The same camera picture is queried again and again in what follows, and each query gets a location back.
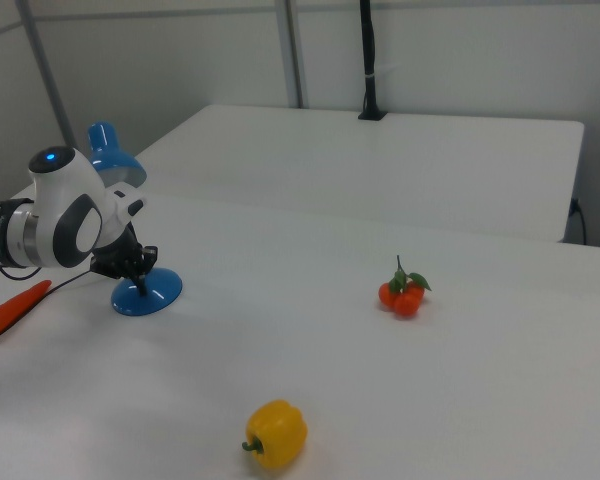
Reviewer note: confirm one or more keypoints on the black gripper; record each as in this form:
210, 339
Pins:
117, 257

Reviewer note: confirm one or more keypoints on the blue gooseneck desk lamp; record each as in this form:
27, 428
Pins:
155, 295

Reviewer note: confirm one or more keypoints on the orange toy carrot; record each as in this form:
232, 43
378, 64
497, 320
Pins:
15, 305

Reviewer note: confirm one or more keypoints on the yellow toy bell pepper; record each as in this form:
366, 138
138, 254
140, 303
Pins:
280, 432

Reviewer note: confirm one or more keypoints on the orange toy tangerine bunch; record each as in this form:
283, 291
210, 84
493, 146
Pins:
405, 302

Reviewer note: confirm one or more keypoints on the grey metal partition post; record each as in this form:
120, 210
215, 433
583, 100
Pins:
292, 50
41, 65

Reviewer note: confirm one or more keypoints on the black camera pole with clamp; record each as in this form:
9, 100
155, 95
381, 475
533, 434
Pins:
369, 50

